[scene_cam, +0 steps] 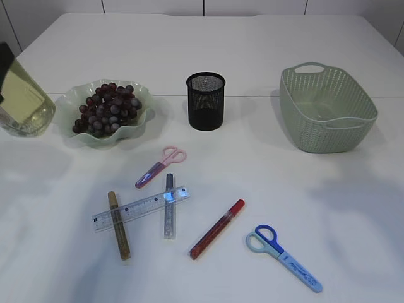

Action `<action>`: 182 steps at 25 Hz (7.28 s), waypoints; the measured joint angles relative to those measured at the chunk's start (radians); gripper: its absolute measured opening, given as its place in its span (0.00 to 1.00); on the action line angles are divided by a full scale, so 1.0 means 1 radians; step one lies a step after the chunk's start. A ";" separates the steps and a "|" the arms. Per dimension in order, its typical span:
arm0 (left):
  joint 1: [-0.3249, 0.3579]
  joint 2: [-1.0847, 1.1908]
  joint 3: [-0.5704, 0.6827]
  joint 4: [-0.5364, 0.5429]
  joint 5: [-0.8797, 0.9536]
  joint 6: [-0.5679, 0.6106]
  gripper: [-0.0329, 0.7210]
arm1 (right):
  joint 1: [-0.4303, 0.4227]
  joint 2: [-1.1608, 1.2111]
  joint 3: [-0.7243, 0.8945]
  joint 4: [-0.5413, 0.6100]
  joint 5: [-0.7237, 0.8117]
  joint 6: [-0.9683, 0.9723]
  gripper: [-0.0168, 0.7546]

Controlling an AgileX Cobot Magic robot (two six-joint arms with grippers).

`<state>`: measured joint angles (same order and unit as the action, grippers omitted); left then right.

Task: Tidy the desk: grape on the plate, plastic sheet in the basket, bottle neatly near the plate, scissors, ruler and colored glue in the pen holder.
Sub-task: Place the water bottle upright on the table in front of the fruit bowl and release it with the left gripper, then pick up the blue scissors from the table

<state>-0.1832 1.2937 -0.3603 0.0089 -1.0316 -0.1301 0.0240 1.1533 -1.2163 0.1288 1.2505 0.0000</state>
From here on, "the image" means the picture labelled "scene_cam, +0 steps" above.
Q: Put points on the pink small scissors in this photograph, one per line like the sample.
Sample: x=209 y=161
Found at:
x=170 y=155

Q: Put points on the red glitter pen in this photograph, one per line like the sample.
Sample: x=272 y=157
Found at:
x=215 y=230

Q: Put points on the silver glitter pen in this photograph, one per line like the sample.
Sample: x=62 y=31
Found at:
x=169 y=216

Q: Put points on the gold glitter pen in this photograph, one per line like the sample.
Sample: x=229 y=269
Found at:
x=122 y=241

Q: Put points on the green wavy glass plate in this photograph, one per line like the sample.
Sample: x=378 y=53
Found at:
x=67 y=112

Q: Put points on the purple grape bunch with leaf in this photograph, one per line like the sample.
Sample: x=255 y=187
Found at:
x=108 y=109

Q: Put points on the green plastic woven basket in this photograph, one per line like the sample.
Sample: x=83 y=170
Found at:
x=333 y=90

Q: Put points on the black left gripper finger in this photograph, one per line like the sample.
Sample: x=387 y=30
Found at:
x=7 y=59

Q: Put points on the clear plastic ruler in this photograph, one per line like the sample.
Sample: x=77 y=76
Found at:
x=137 y=209

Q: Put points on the blue capped scissors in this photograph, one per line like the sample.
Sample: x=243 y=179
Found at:
x=264 y=239

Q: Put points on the clear plastic sheet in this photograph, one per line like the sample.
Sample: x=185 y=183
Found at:
x=323 y=116

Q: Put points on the yellow tea drink bottle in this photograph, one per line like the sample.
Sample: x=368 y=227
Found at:
x=26 y=110

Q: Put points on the black mesh pen holder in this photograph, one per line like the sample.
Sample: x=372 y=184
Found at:
x=205 y=100

